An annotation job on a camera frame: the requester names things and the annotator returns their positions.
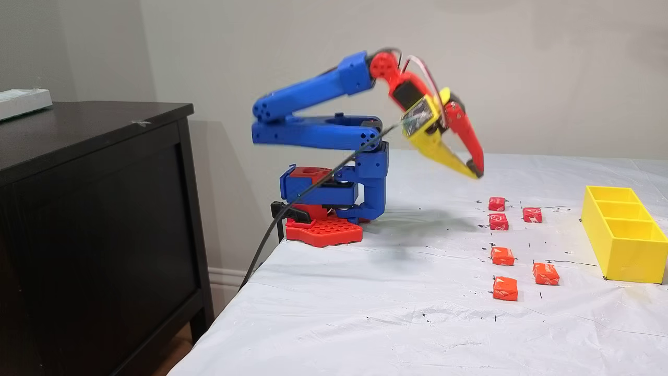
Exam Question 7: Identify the yellow three-compartment box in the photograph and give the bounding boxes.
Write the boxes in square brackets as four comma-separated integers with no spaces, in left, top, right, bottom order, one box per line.
[581,185,668,285]

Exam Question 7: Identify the white flat box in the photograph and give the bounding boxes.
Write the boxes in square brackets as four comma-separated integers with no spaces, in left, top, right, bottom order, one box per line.
[0,89,54,122]

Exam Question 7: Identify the black table clamp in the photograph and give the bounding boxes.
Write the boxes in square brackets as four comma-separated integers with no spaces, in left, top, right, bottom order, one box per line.
[270,201,314,243]

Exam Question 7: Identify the white plastic table cover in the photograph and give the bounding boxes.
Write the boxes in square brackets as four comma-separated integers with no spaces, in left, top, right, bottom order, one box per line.
[167,149,668,376]

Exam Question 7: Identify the dark wooden cabinet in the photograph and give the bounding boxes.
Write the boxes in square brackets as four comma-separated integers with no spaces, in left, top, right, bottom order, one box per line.
[0,101,214,376]

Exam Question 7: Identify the camera board in yellow mount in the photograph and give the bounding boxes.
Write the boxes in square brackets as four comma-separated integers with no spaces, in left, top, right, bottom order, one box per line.
[400,95,443,139]

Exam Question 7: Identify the white servo wire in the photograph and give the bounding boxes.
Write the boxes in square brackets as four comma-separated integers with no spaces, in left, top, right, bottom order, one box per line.
[397,48,448,126]

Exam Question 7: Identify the black camera cable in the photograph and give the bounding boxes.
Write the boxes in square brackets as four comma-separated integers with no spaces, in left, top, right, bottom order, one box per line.
[239,121,413,291]

